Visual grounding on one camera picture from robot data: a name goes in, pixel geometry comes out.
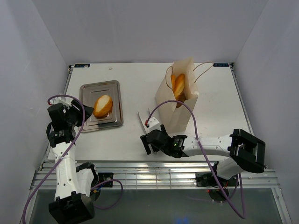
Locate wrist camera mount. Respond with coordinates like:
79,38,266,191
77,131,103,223
47,94,71,107
144,117,161,134

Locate oval bread loaf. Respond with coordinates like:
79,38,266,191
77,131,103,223
93,95,113,118

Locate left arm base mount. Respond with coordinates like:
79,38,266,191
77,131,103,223
98,172,114,188

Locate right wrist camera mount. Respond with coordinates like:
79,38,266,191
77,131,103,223
144,117,161,134

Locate long baguette bread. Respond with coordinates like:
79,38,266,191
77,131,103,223
174,74,185,98
171,74,176,90

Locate metal tray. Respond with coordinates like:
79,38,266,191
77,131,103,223
80,80,123,132

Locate aluminium frame rail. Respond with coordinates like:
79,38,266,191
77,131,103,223
30,161,280,190

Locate beige paper bag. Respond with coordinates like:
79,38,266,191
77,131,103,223
155,57,199,133

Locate metal tongs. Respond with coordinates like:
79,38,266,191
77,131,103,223
137,108,150,134

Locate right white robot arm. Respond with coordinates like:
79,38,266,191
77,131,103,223
140,127,266,185

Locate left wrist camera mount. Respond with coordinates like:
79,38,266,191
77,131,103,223
47,94,71,107

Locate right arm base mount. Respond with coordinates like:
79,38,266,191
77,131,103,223
195,172,239,188

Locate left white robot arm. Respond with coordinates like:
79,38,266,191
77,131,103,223
46,97,99,224

